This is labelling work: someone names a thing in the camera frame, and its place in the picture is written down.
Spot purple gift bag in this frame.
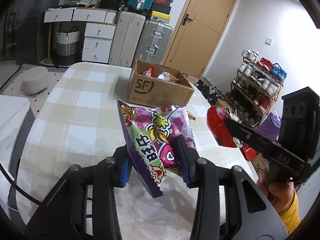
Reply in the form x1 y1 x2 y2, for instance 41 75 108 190
255 111 281 141

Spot beige suitcase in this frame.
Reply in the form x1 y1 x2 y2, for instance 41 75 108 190
108 11 145 68

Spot wooden door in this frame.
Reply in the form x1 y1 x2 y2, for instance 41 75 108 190
163 0 238 77

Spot white marble side table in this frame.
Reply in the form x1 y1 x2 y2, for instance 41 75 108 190
1 95 35 179

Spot stacked shoe boxes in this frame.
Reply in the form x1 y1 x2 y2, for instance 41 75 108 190
146 0 174 24

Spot purple candy bag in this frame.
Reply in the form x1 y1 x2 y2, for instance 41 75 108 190
117 100 196 198

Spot brown SF cardboard box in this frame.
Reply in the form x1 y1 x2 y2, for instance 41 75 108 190
128 60 194 107

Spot black cable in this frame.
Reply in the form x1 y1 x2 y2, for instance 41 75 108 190
0 162 42 205

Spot silver suitcase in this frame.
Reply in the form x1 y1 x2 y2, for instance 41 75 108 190
134 20 172 64

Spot red cookie packet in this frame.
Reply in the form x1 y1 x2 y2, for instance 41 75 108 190
207 106 237 148

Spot white drawer desk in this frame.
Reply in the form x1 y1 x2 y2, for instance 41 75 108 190
44 7 117 64

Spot silver orange chip bag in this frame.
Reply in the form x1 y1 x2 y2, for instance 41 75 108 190
157 72 178 83

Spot person's right hand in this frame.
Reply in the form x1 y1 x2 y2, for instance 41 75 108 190
257 169 295 213

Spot wooden shoe rack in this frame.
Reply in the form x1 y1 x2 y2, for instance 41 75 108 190
225 49 287 128

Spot checkered beige tablecloth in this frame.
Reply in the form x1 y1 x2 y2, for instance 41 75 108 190
15 61 253 240

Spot woven laundry basket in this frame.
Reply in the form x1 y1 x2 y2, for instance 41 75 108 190
56 25 80 66

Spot red snack bag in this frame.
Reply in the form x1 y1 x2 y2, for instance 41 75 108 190
141 67 154 77

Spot clear cracker pack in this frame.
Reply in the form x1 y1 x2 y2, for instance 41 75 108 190
187 111 196 120

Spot grey round stool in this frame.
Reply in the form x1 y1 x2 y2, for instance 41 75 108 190
22 67 49 98

